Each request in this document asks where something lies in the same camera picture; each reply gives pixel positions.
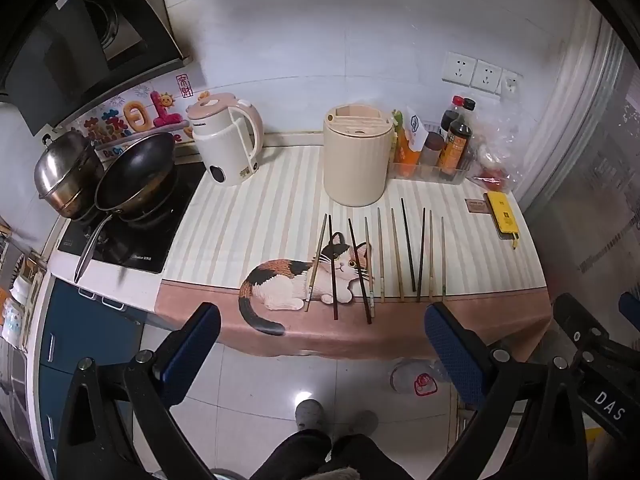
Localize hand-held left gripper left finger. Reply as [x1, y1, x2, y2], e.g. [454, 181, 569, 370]
[55, 302, 222, 480]

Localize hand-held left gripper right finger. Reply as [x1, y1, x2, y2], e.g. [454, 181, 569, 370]
[424, 302, 586, 480]

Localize dark wooden chopstick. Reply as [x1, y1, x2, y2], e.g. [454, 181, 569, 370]
[347, 217, 373, 325]
[400, 197, 417, 293]
[328, 215, 339, 321]
[416, 207, 427, 303]

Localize beige round utensil holder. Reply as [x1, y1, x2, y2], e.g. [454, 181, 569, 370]
[322, 103, 391, 207]

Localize clear plastic bottle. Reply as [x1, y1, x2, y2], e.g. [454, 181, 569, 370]
[390, 359, 452, 397]

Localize black induction cooktop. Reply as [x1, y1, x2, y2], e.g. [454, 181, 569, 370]
[56, 160, 207, 275]

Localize grey slipper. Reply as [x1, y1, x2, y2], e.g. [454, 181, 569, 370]
[295, 400, 326, 432]
[349, 410, 380, 437]

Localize blue kitchen cabinet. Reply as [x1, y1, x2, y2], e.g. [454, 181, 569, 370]
[36, 277, 151, 461]

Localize glass sliding door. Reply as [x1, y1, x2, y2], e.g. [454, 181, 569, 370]
[515, 5, 640, 311]

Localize cat print striped tablecloth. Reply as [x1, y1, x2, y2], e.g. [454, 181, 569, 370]
[154, 145, 553, 361]

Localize person's dark trousers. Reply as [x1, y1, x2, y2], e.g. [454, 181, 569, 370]
[249, 431, 417, 480]

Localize clear plastic organizer tray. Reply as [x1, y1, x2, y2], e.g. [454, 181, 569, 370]
[390, 159, 469, 184]

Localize white patterned container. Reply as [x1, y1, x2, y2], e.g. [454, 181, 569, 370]
[0, 280, 37, 348]

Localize black frying pan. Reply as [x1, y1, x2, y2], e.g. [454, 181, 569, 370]
[74, 131, 178, 283]

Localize clear plastic bag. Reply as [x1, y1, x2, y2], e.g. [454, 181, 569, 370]
[469, 109, 522, 194]

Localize orange label sauce bottle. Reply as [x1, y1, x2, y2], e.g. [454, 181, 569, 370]
[437, 120, 473, 174]

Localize brown capped seasoning jar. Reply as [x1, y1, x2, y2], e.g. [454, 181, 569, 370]
[422, 131, 446, 168]

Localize orange bottle with green cap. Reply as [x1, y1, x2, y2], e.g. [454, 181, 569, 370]
[392, 109, 418, 178]

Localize beige and white electric kettle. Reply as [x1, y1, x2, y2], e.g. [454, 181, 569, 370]
[186, 92, 265, 187]

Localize stainless steel pot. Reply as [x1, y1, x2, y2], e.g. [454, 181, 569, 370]
[34, 130, 106, 218]

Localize white paper packet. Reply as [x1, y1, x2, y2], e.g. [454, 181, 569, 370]
[405, 106, 432, 152]

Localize dark bottle with red cap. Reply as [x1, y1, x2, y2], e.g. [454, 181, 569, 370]
[440, 95, 466, 137]

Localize black range hood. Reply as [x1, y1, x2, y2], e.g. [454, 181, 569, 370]
[0, 0, 193, 136]

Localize colourful wall stickers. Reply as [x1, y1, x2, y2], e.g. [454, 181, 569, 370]
[82, 74, 197, 147]

